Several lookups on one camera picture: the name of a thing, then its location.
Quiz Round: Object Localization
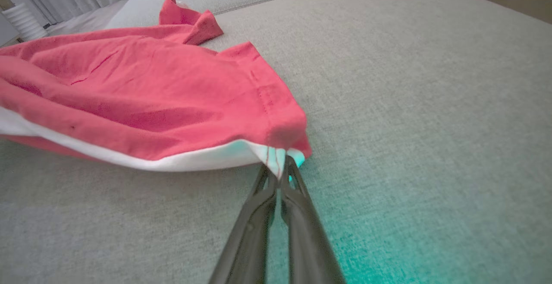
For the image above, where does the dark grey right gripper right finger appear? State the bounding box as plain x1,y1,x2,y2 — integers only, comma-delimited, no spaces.
280,156,346,284

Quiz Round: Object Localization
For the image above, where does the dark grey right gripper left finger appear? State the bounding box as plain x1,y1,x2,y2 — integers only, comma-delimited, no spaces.
209,165,278,284

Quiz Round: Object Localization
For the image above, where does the red and white garment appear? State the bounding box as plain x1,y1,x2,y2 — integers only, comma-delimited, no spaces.
0,0,313,179

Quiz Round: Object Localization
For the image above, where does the white ribbed plant pot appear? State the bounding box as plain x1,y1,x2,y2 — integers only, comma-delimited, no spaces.
2,2,49,41

